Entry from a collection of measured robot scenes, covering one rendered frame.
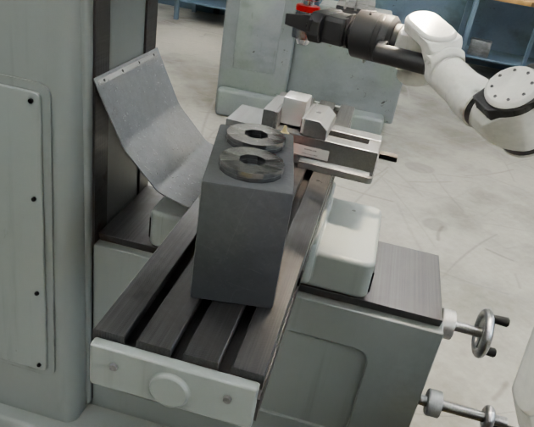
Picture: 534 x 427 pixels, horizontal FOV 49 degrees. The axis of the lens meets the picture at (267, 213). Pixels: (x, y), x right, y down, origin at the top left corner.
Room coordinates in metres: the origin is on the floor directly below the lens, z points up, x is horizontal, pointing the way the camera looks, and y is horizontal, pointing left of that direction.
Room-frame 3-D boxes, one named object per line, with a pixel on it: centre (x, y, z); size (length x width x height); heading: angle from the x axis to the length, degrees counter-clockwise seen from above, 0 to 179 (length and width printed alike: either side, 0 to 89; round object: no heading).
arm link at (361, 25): (1.16, -0.10, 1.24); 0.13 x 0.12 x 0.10; 156
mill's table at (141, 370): (1.15, -0.01, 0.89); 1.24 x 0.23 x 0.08; 171
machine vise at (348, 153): (1.27, -0.06, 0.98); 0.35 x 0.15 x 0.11; 79
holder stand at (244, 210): (0.78, 0.03, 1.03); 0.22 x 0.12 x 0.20; 2
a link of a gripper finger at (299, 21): (1.16, 0.00, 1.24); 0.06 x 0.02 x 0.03; 66
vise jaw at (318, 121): (1.27, -0.08, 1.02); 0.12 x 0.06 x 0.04; 169
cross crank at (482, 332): (1.12, -0.51, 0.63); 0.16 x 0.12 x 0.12; 81
